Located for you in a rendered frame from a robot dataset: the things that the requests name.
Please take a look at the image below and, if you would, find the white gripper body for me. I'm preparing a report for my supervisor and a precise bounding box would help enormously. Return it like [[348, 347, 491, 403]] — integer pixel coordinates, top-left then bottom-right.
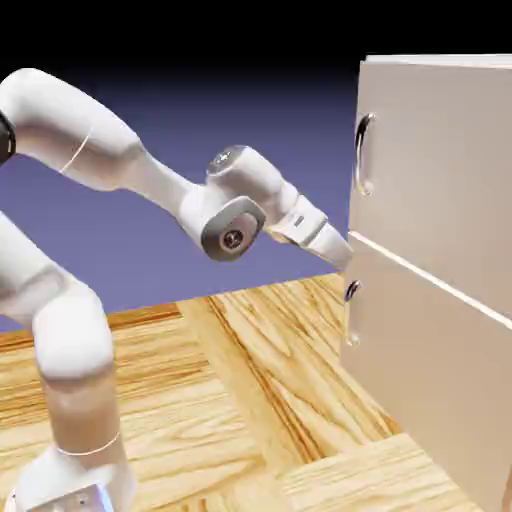
[[305, 221, 355, 271]]

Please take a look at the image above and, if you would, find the beige painted cabinet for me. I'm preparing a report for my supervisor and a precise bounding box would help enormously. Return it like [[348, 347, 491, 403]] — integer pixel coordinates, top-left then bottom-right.
[[339, 53, 512, 512]]

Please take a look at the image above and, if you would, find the tall beige cabinet door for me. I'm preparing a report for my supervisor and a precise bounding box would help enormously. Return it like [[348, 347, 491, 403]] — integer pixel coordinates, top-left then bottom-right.
[[348, 59, 512, 317]]

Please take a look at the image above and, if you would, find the short beige cabinet door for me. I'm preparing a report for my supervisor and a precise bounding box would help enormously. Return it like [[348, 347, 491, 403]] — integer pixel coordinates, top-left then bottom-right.
[[339, 236, 512, 512]]

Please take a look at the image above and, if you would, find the short curved metal handle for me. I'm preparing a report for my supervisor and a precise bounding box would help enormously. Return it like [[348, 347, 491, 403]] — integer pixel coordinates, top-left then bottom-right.
[[343, 279, 363, 348]]

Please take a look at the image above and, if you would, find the long curved metal handle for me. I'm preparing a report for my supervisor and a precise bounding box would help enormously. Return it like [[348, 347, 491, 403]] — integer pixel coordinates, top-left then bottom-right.
[[354, 112, 377, 197]]

